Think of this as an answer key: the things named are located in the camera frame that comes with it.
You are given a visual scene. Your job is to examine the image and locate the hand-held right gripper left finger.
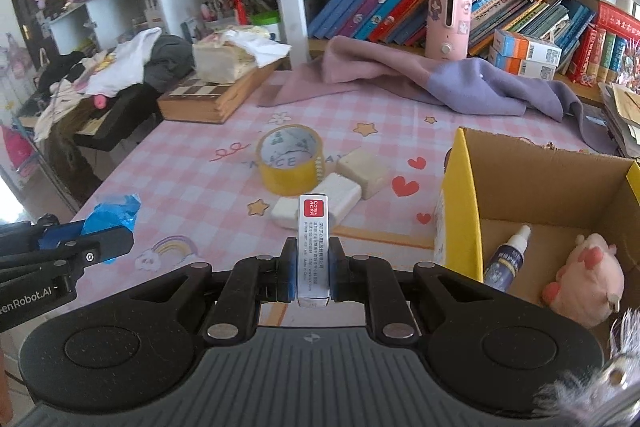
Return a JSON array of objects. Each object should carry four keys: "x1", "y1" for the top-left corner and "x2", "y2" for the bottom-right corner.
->
[{"x1": 127, "y1": 237, "x2": 299, "y2": 344}]

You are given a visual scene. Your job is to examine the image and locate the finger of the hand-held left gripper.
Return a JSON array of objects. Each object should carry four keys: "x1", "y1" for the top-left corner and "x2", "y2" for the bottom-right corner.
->
[
  {"x1": 0, "y1": 217, "x2": 87, "y2": 258},
  {"x1": 0, "y1": 228, "x2": 135, "y2": 285}
]

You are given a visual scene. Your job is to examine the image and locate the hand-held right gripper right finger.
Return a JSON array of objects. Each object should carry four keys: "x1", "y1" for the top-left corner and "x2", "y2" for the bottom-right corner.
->
[{"x1": 328, "y1": 237, "x2": 501, "y2": 342}]

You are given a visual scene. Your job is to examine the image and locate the blue plastic bag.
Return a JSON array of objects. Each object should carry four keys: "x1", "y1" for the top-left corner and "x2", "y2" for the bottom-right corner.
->
[{"x1": 82, "y1": 193, "x2": 142, "y2": 264}]

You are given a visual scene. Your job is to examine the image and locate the small white red carton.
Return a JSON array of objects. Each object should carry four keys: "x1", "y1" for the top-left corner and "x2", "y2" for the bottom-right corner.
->
[{"x1": 296, "y1": 193, "x2": 331, "y2": 308}]

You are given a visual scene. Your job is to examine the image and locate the yellow tape roll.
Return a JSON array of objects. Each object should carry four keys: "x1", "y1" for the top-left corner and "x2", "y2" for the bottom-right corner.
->
[{"x1": 256, "y1": 124, "x2": 324, "y2": 196}]

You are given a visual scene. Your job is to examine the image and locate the yellow cardboard box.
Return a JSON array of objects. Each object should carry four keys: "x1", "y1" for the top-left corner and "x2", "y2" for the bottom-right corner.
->
[{"x1": 432, "y1": 127, "x2": 640, "y2": 333}]

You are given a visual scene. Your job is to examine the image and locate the white blue spray bottle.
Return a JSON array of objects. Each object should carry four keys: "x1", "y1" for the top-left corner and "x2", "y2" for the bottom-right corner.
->
[{"x1": 482, "y1": 224, "x2": 532, "y2": 293}]

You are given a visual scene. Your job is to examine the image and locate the pink plush toy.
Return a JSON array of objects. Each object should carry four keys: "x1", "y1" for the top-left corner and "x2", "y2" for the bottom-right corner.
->
[{"x1": 541, "y1": 233, "x2": 626, "y2": 329}]

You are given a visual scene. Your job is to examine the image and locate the large white power adapter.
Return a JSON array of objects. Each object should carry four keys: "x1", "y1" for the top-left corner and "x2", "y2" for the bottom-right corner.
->
[{"x1": 314, "y1": 173, "x2": 362, "y2": 228}]

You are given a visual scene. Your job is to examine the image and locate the cream square block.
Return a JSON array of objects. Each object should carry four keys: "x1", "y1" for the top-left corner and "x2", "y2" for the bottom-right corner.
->
[{"x1": 336, "y1": 148, "x2": 390, "y2": 200}]

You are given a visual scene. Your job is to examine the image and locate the pink checked tablecloth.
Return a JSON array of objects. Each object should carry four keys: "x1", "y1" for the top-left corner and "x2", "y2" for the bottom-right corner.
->
[{"x1": 75, "y1": 69, "x2": 640, "y2": 328}]

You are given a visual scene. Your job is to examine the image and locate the white printed t-shirt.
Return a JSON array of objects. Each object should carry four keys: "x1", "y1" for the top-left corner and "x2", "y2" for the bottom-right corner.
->
[{"x1": 35, "y1": 27, "x2": 163, "y2": 142}]

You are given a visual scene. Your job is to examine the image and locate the wooden chess box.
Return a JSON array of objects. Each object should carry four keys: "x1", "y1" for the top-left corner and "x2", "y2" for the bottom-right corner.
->
[{"x1": 157, "y1": 57, "x2": 291, "y2": 125}]

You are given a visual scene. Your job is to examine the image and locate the grey garment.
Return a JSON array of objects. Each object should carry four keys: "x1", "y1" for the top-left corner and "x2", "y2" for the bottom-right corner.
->
[{"x1": 145, "y1": 34, "x2": 196, "y2": 92}]

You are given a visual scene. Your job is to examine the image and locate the pink purple cloth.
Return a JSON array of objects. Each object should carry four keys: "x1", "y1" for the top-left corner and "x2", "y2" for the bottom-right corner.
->
[{"x1": 257, "y1": 35, "x2": 621, "y2": 155}]

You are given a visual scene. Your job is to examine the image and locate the cream tissue pack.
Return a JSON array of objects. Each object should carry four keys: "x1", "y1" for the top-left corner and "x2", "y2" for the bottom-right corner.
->
[{"x1": 192, "y1": 28, "x2": 292, "y2": 84}]

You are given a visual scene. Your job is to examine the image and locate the green lidded tub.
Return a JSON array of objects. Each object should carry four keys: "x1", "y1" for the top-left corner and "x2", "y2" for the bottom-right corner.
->
[{"x1": 249, "y1": 11, "x2": 280, "y2": 42}]

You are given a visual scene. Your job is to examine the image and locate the orange blue white carton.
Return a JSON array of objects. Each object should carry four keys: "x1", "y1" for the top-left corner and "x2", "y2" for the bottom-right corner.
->
[
  {"x1": 487, "y1": 48, "x2": 556, "y2": 81},
  {"x1": 492, "y1": 28, "x2": 562, "y2": 65}
]

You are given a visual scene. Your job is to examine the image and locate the row of colourful picture books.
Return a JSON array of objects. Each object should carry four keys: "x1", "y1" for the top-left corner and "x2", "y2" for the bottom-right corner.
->
[{"x1": 307, "y1": 0, "x2": 596, "y2": 72}]

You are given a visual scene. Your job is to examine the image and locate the grey fluffy pompom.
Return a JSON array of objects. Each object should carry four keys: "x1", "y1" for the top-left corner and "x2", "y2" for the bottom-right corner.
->
[{"x1": 535, "y1": 307, "x2": 640, "y2": 427}]

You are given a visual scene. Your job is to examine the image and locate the pink cylindrical appliance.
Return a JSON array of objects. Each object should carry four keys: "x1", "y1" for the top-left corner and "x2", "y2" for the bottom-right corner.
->
[{"x1": 425, "y1": 0, "x2": 473, "y2": 59}]

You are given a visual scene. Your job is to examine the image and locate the pile of brown envelopes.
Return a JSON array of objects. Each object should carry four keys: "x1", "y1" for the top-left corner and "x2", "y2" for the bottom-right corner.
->
[{"x1": 599, "y1": 82, "x2": 640, "y2": 158}]

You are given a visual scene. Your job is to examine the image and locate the row of red thick books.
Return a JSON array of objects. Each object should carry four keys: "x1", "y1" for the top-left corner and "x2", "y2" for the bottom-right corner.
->
[{"x1": 567, "y1": 2, "x2": 640, "y2": 85}]

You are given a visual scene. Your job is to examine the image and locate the colourful cartoon card stand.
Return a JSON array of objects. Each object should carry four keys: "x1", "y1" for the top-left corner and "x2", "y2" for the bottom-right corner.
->
[{"x1": 617, "y1": 39, "x2": 640, "y2": 85}]

